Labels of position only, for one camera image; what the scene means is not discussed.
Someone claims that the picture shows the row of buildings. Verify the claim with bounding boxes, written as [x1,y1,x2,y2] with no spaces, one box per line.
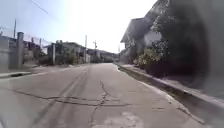
[87,48,120,64]

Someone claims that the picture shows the grey concrete road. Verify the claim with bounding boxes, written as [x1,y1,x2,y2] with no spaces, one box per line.
[0,62,224,128]

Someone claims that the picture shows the utility pole with crossarms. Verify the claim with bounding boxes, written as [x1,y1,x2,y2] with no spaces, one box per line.
[92,39,98,60]

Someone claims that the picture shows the building with gabled roof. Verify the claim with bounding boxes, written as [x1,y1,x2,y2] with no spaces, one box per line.
[119,0,224,65]

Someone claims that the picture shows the bushes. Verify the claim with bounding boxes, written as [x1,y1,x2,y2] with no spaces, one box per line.
[133,9,209,78]

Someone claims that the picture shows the concrete sidewalk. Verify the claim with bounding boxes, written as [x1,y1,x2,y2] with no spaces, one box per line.
[125,63,224,101]

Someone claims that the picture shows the concrete kerb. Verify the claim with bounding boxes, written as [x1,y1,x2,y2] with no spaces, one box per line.
[0,65,81,80]
[114,63,224,110]

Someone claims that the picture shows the overhead wires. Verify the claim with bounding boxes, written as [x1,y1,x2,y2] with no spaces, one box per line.
[29,0,50,15]

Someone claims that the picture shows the grey wall with gate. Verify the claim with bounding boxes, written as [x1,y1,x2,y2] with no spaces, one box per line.
[0,31,45,71]

